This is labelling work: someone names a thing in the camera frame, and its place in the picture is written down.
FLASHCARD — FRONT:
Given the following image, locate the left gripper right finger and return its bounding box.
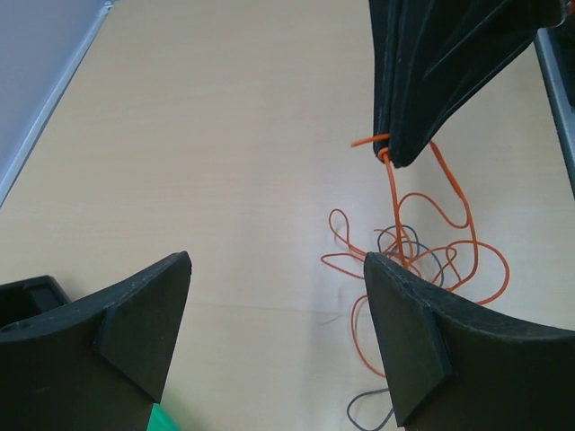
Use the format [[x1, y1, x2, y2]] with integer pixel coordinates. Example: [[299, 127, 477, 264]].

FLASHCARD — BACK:
[[364, 252, 574, 430]]

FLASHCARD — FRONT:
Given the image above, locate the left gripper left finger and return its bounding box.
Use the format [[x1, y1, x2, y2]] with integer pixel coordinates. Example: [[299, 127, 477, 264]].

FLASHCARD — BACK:
[[1, 251, 191, 430]]

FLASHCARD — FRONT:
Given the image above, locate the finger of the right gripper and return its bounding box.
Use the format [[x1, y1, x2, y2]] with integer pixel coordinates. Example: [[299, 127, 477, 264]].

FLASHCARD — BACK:
[[368, 0, 400, 136], [389, 1, 566, 167]]

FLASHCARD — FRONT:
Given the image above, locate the green plastic bin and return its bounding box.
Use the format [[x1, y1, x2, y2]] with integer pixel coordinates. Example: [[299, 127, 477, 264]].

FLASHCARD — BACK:
[[146, 403, 181, 431]]

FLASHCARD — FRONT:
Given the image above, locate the black plastic bin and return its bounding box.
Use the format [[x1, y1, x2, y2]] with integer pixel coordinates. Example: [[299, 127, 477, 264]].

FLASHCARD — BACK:
[[0, 276, 70, 327]]

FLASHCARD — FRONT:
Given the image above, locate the aluminium mounting rail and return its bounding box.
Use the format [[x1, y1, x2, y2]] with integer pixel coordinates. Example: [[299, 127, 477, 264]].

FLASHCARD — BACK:
[[535, 28, 574, 192]]

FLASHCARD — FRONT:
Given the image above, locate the aluminium table edge frame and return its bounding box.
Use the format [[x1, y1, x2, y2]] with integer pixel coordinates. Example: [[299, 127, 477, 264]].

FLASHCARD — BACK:
[[1, 0, 114, 201]]

